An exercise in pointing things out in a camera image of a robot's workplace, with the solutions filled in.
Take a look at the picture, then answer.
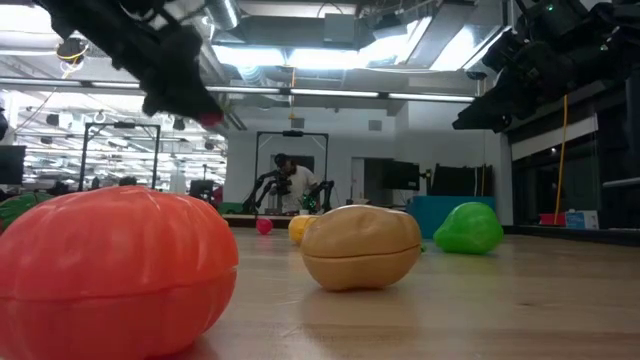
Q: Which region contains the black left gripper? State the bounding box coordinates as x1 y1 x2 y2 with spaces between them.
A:
112 22 225 119

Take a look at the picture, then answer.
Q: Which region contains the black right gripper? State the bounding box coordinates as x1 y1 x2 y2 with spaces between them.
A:
452 30 581 134

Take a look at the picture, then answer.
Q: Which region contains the green toy bell pepper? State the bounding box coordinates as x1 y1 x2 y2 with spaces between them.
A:
432 201 505 255

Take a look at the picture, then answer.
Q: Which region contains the yellow toy banana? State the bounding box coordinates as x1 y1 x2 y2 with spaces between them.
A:
288 214 322 246

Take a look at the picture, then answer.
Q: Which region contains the red green toy watermelon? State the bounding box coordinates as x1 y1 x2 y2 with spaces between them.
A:
0 192 54 232

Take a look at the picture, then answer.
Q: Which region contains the teal plastic tupperware container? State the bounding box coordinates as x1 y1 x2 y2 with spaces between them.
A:
407 195 497 240

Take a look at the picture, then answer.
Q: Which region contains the black panel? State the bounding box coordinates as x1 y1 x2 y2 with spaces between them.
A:
431 163 495 197

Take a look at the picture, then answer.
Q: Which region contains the black monitor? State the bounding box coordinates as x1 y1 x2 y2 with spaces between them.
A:
382 159 422 192
0 144 27 185

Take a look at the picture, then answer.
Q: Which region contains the round black ceiling device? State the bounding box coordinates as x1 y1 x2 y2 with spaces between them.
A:
54 35 92 66

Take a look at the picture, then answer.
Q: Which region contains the long LED light bar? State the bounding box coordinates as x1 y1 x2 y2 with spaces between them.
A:
0 77 476 104

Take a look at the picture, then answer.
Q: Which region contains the white blue box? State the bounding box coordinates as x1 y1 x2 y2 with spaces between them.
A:
565 209 600 231

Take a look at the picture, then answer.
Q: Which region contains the orange toy orange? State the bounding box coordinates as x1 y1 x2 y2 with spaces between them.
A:
0 185 240 360

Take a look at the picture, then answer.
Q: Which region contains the tan toy potato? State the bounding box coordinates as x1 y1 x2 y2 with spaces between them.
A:
299 204 424 293

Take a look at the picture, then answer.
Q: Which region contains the black metal gantry frame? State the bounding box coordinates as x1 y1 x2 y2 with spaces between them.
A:
79 122 162 192
255 130 330 216

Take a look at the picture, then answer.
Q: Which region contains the yellow hanging cable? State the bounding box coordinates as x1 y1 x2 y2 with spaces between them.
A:
552 94 570 226

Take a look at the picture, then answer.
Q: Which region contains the silver ventilation duct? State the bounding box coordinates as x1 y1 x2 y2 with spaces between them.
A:
202 0 241 30

